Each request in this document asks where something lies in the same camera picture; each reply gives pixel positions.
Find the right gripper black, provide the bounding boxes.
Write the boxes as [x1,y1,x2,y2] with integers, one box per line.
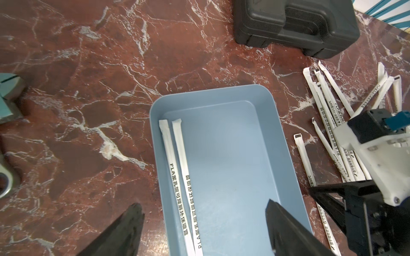
[309,180,410,256]

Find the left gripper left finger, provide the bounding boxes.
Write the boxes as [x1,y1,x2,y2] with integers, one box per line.
[78,203,145,256]

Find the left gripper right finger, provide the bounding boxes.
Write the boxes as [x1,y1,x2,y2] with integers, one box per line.
[265,200,333,256]

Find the blue plastic storage tray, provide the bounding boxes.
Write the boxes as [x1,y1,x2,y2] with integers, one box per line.
[149,85,311,256]

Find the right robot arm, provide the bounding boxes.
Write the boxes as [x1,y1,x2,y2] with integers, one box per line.
[309,109,410,256]

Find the black plastic tool case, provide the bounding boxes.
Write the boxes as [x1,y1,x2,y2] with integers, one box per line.
[233,0,360,59]

